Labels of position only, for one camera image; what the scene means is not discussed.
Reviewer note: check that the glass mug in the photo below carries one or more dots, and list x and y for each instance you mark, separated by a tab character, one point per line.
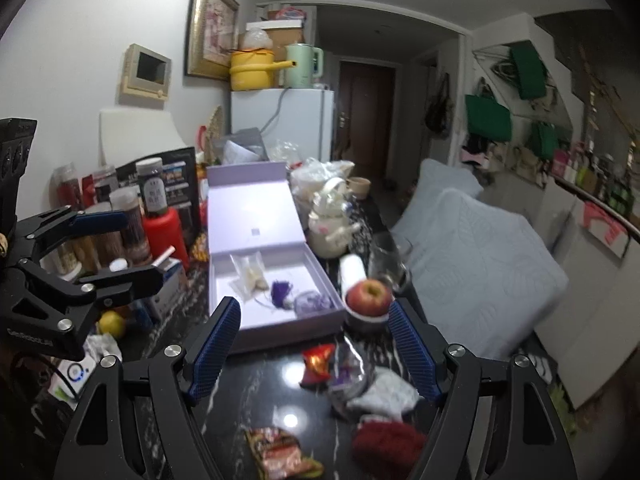
387	260

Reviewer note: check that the white paper roll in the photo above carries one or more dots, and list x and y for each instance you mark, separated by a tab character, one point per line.
352	270

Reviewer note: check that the white foam board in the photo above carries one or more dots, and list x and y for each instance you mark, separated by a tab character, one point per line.
135	132

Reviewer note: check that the gold picture frame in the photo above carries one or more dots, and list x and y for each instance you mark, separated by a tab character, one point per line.
212	25

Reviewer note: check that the red spice jar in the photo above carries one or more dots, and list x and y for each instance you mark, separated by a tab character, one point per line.
67	187

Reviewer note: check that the cardboard box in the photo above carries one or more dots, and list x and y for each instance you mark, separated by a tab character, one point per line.
282	35

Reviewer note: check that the row of bottles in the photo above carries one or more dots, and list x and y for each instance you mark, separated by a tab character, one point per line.
595	175

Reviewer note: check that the pink paper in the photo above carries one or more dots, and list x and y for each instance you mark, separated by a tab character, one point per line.
602	220

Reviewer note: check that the red knitted cloth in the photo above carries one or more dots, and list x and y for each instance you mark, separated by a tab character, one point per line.
387	440

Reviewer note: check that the yellow lemon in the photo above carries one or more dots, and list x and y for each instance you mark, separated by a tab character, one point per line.
111	323

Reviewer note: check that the grey paper bag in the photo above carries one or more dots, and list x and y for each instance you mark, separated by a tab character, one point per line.
245	142

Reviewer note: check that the crumpled white tissue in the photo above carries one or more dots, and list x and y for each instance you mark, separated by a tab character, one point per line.
102	346

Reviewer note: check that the white cloth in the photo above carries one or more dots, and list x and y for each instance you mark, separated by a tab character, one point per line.
387	392

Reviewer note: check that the clear grain jar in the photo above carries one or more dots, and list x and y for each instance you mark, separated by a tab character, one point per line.
132	230

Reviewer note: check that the purple tassel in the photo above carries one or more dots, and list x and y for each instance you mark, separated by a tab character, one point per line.
280	291

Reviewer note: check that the red candy packet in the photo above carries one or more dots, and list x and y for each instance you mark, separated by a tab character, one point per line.
317	362

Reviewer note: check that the clear plastic wrapper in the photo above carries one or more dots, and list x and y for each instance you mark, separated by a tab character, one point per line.
350	380

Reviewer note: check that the red apple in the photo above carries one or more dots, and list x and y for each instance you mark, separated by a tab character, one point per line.
369	297

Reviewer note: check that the green electric kettle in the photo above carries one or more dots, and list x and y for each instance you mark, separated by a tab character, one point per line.
300	67

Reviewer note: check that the dark hanging bag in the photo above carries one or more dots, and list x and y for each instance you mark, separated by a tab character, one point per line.
439	110

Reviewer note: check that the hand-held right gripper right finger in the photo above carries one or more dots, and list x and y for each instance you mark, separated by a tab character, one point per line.
412	355

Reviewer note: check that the blue white carton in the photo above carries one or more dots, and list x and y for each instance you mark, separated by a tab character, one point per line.
170	295

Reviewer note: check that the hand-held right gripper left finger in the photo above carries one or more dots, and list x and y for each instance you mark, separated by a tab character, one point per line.
215	350

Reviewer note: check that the dark wooden door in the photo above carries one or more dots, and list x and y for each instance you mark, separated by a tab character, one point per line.
367	120

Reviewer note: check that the white bowl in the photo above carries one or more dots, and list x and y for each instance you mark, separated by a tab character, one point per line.
365	324

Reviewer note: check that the woven straw fan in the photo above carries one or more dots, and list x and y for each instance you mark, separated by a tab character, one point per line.
216	125

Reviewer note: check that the clear plastic bags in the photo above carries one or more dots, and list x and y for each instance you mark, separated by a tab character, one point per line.
320	172

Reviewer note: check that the beige cup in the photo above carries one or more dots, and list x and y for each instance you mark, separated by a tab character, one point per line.
359	186

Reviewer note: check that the purple gift box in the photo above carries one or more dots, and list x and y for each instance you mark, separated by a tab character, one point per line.
250	210

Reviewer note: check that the red canister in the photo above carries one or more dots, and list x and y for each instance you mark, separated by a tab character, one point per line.
165	240

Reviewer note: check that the cream wall panel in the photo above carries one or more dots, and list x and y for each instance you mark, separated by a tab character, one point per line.
147	72

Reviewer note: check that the white sachet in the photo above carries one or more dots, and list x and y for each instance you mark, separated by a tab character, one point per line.
250	272

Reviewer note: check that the small grey pillow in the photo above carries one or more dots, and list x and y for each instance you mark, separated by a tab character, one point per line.
445	180

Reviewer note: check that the purple sachet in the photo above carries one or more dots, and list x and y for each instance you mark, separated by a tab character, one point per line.
312	304

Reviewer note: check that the red brown snack packet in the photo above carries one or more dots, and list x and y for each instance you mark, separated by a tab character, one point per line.
280	452

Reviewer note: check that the cream water bottle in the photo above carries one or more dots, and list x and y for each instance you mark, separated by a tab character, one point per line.
327	230

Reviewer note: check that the yellow pot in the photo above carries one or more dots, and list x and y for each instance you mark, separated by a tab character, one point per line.
250	72

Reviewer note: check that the large grey pillow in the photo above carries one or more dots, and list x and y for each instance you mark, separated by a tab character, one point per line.
475	260

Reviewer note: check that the white fridge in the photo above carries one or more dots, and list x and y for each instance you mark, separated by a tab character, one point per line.
300	120

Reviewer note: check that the white plastic bag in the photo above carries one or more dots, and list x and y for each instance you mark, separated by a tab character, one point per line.
256	40

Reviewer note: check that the black printed bag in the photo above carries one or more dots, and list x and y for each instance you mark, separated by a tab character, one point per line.
177	185

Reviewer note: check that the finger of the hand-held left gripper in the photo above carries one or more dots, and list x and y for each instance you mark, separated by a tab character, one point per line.
140	280
100	221

